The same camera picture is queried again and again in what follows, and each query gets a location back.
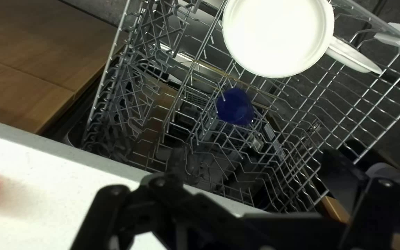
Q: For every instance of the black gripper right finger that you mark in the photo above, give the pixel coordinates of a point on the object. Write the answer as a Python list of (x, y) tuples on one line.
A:
[(370, 196)]

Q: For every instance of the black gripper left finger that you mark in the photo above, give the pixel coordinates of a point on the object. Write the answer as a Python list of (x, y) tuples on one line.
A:
[(119, 214)]

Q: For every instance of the blue plastic cup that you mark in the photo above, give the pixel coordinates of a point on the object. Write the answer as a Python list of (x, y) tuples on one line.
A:
[(235, 107)]

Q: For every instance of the white round plate in rack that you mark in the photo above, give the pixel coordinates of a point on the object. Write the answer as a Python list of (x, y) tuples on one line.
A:
[(277, 38)]

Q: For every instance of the grey wire dishwasher rack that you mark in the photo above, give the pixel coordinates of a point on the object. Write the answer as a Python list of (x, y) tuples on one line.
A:
[(155, 107)]

